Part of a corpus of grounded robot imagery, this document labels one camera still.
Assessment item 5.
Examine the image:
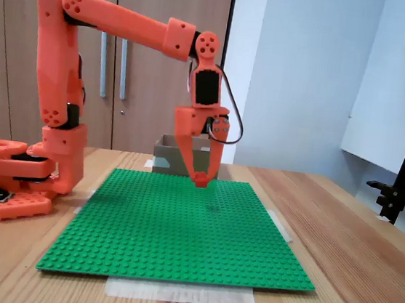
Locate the red lego block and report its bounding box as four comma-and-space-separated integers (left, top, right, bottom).
193, 171, 211, 190

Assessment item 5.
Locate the cardboard box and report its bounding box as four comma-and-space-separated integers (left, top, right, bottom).
151, 132, 223, 181

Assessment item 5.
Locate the green lego baseplate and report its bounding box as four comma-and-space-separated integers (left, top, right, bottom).
34, 159, 327, 303

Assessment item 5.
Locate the wooden cabinet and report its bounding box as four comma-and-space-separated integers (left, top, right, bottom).
0, 0, 237, 163

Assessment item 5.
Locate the gripper motor cable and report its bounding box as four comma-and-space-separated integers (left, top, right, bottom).
180, 61, 252, 147

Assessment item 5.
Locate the metal cabinet handle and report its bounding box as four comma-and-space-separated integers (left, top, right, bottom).
94, 32, 113, 98
115, 39, 132, 100

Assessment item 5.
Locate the white wall board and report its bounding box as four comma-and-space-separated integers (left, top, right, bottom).
336, 0, 405, 188

